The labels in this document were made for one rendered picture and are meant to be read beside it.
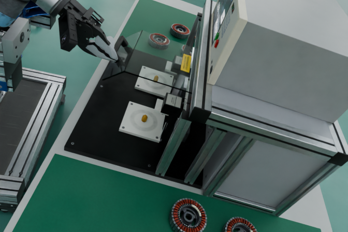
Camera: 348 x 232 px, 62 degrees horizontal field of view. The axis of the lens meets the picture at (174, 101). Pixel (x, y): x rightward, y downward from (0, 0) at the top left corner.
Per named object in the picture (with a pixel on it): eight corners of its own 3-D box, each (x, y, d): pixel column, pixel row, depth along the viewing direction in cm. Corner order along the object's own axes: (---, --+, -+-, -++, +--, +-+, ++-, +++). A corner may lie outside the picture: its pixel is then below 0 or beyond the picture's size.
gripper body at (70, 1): (106, 20, 85) (73, -11, 80) (97, 34, 79) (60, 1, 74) (92, 35, 89) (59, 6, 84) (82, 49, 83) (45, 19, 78)
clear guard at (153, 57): (101, 80, 84) (104, 64, 80) (122, 39, 102) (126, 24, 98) (206, 113, 87) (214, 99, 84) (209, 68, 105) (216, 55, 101)
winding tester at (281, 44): (206, 83, 80) (239, 17, 66) (211, 14, 112) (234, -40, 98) (333, 124, 83) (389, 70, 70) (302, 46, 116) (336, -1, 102)
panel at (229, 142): (201, 188, 96) (242, 132, 76) (209, 72, 145) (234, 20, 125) (205, 189, 96) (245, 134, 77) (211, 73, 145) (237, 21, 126)
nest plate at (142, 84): (134, 88, 121) (134, 86, 120) (141, 68, 132) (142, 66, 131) (168, 99, 122) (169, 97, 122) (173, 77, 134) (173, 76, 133)
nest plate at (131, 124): (118, 131, 103) (119, 128, 102) (128, 103, 114) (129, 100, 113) (158, 143, 104) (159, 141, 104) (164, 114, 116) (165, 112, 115)
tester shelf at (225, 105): (188, 118, 74) (194, 106, 71) (202, 8, 125) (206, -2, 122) (341, 166, 79) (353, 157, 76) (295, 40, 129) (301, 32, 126)
